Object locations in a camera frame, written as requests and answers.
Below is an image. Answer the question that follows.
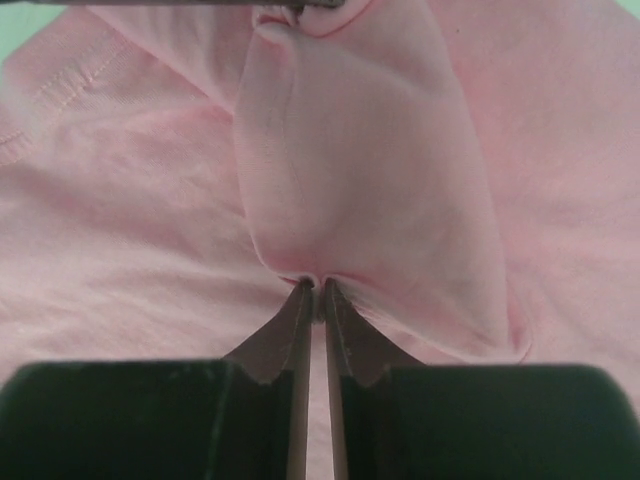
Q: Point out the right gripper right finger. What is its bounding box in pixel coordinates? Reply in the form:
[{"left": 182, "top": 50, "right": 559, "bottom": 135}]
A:
[{"left": 324, "top": 280, "right": 639, "bottom": 479}]

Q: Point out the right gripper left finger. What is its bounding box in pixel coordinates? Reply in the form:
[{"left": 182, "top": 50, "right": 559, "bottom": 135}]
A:
[{"left": 1, "top": 280, "right": 313, "bottom": 479}]

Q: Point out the pink t shirt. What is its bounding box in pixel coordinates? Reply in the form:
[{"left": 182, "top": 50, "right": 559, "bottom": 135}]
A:
[{"left": 1, "top": 1, "right": 639, "bottom": 479}]

